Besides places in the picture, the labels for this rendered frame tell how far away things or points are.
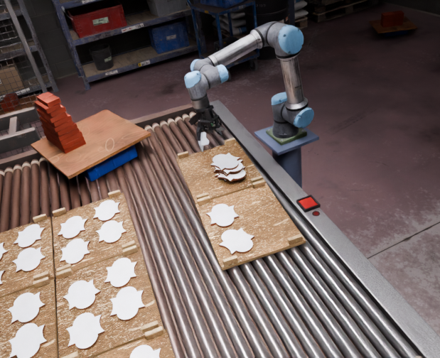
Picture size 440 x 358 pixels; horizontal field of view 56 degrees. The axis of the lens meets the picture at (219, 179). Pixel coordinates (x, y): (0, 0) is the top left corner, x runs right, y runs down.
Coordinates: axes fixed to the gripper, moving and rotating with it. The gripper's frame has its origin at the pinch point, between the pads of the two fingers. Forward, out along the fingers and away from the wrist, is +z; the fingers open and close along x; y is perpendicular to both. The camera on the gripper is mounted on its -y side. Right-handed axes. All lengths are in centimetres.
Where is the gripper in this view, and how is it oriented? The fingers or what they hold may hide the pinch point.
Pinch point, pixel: (211, 143)
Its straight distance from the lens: 197.5
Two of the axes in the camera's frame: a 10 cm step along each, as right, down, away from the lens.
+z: 2.8, 8.1, 5.2
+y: 7.6, 1.5, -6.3
